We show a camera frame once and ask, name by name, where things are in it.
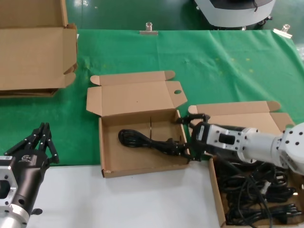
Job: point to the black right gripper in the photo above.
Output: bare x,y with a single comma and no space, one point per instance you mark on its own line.
199,140

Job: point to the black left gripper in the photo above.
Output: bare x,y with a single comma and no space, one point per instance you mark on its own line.
31,175

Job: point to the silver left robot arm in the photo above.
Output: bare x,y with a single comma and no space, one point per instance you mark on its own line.
12,218

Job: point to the small open cardboard box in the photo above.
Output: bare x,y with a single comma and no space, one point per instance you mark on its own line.
237,111
133,95

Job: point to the open cardboard box stack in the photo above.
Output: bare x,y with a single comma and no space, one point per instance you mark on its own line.
74,67

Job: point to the large open cardboard box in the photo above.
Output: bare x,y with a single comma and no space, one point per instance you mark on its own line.
31,54

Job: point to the green tablecloth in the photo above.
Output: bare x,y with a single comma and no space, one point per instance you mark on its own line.
213,71

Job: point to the white table sheet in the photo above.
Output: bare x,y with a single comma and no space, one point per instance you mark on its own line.
142,202

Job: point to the silver binder clip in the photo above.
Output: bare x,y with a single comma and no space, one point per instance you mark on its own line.
283,32
148,32

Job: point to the white wheeled humanoid robot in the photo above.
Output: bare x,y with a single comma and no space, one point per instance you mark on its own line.
232,12

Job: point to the silver left wrist camera block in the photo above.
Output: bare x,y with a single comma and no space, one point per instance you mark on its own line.
7,190

